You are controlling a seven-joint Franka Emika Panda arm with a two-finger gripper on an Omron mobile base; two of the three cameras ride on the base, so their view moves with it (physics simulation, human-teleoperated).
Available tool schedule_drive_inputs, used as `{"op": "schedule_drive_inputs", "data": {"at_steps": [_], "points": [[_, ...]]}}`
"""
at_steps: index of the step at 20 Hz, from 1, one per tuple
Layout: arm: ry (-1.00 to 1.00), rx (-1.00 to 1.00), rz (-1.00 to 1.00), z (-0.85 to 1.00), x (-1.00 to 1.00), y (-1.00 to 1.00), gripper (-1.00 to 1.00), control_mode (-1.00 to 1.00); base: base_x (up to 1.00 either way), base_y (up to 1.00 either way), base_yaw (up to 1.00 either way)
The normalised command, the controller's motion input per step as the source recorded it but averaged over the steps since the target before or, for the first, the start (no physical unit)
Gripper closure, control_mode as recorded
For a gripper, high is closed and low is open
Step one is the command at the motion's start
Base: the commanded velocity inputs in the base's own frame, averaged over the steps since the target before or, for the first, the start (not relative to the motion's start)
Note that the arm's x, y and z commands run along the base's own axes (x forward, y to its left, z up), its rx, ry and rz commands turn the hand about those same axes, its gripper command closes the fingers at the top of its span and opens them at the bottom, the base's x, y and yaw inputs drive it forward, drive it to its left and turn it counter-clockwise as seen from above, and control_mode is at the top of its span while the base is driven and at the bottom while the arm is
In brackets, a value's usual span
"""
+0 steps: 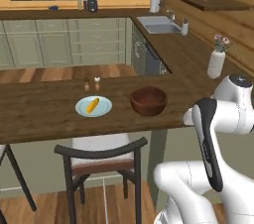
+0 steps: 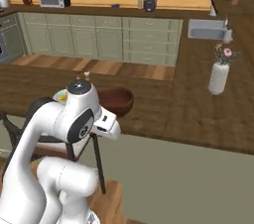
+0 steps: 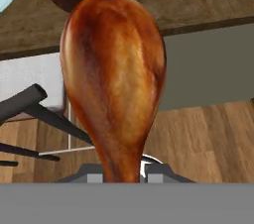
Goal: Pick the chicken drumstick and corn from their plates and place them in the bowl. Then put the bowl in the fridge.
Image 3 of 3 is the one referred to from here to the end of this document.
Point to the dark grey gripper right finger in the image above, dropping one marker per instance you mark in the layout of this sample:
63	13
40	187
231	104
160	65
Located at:
158	173

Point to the brown roasted chicken drumstick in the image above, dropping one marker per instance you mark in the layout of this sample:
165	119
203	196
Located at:
114	79

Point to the white round object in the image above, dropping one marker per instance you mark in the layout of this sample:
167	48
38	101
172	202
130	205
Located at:
149	159

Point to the grey counter side panel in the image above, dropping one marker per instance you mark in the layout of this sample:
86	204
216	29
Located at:
211	69

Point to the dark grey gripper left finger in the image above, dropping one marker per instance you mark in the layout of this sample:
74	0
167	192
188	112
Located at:
90	173

